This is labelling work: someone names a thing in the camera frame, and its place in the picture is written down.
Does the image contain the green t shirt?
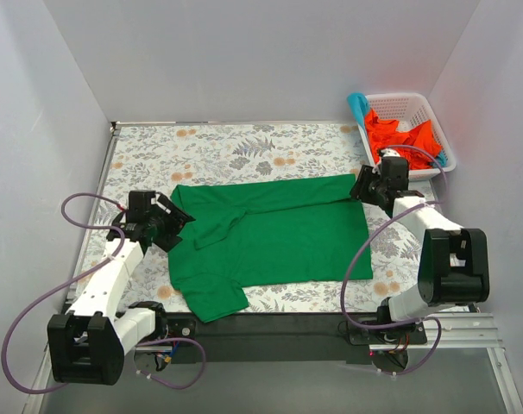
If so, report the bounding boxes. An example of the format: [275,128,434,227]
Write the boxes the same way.
[168,174,369,323]

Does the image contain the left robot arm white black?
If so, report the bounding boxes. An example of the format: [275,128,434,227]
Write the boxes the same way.
[47,191,194,385]

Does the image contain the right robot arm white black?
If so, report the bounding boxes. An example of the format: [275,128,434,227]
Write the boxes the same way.
[340,154,490,343]

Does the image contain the orange t shirt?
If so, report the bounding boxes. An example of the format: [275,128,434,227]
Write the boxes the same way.
[364,110,446,166]

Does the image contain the white plastic basket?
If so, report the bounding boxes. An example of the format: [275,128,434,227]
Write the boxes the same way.
[357,92,457,181]

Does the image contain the floral table mat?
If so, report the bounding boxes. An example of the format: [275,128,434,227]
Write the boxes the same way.
[94,123,420,312]

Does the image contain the light blue t shirt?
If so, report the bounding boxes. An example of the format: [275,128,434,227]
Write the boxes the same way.
[347,92,370,130]

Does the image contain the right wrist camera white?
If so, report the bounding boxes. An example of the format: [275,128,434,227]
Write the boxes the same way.
[377,147,400,161]

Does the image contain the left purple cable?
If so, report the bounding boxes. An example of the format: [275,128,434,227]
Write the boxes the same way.
[1,192,207,394]

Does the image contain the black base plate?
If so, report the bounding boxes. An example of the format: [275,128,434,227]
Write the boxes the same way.
[164,312,427,365]

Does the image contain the aluminium frame rail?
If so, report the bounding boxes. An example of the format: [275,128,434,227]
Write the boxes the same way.
[23,124,523,414]

